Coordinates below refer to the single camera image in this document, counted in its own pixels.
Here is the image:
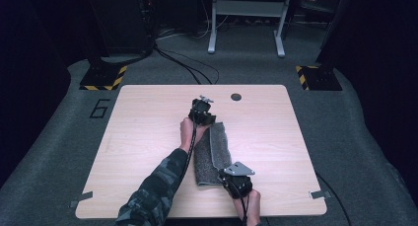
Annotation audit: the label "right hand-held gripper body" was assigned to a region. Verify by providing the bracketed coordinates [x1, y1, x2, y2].
[218, 161, 256, 200]

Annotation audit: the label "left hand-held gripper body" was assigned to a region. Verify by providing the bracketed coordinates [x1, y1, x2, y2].
[187, 94, 217, 127]

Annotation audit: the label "gray towel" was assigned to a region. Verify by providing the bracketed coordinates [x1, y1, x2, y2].
[193, 121, 234, 188]

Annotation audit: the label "person's left hand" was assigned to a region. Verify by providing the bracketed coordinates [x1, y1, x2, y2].
[179, 116, 210, 154]

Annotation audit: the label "person's right hand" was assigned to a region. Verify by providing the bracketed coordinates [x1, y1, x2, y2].
[232, 188, 262, 226]

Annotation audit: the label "gray tape strip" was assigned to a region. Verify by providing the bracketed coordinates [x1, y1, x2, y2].
[309, 189, 332, 200]
[68, 190, 94, 209]

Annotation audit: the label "black stand with striped base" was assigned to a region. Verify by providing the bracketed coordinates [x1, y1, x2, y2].
[79, 0, 129, 92]
[295, 0, 350, 92]

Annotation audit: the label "black cabinet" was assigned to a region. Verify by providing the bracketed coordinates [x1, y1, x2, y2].
[83, 0, 156, 56]

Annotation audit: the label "dark curtain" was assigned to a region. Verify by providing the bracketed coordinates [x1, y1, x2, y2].
[0, 0, 90, 191]
[328, 0, 418, 188]

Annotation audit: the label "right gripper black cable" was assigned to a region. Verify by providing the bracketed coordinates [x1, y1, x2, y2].
[230, 181, 249, 226]

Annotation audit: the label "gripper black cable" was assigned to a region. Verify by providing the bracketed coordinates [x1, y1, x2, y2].
[230, 181, 249, 226]
[178, 115, 199, 188]

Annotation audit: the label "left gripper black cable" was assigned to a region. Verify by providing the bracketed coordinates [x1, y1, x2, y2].
[178, 115, 199, 188]

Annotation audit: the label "black floor cable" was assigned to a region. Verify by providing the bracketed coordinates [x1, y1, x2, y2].
[164, 48, 221, 86]
[153, 45, 214, 86]

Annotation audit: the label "white floor cables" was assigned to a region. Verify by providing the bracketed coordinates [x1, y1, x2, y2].
[156, 0, 231, 41]

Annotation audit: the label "black cable beside table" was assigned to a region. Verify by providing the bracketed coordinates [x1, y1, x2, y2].
[314, 172, 352, 226]

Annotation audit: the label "white metal frame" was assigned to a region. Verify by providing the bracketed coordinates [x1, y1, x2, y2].
[207, 0, 294, 58]

